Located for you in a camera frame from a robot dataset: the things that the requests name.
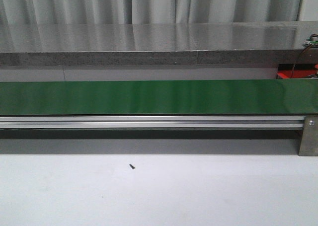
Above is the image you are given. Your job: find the metal conveyor support bracket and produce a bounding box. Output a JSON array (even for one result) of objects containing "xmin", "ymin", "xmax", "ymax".
[{"xmin": 298, "ymin": 116, "xmax": 318, "ymax": 156}]

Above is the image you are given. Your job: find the red plastic tray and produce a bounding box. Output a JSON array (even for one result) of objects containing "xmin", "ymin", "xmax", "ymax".
[{"xmin": 276, "ymin": 70, "xmax": 318, "ymax": 79}]

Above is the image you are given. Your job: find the red and black wire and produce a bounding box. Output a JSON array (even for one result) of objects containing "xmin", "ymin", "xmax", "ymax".
[{"xmin": 290, "ymin": 34, "xmax": 318, "ymax": 79}]

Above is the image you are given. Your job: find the aluminium conveyor side rail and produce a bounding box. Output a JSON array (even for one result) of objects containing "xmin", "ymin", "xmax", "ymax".
[{"xmin": 0, "ymin": 115, "xmax": 305, "ymax": 129}]

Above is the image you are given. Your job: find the small green circuit board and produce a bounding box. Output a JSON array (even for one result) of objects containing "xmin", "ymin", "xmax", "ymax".
[{"xmin": 303, "ymin": 37, "xmax": 318, "ymax": 48}]

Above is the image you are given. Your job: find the grey pleated curtain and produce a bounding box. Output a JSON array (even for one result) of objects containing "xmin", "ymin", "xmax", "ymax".
[{"xmin": 0, "ymin": 0, "xmax": 301, "ymax": 25}]

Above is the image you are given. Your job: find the green conveyor belt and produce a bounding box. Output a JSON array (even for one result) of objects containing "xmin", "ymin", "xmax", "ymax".
[{"xmin": 0, "ymin": 79, "xmax": 318, "ymax": 115}]

